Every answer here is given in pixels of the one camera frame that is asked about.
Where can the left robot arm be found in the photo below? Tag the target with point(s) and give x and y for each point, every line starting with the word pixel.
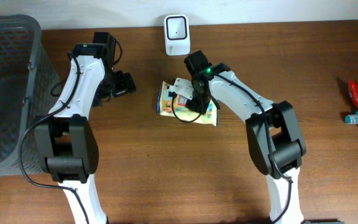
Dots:
pixel 65 142

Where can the grey plastic basket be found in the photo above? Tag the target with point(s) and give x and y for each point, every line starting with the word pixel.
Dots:
pixel 26 77

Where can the beige wet wipes pack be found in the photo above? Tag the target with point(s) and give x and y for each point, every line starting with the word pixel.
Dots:
pixel 162 109

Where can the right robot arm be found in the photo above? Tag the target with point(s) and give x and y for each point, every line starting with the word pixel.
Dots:
pixel 275 141

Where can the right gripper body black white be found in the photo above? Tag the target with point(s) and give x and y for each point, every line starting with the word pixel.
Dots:
pixel 201 101

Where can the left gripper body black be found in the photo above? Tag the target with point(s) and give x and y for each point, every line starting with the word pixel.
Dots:
pixel 117 85

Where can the white barcode scanner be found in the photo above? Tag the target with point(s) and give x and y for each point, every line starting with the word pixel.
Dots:
pixel 177 35

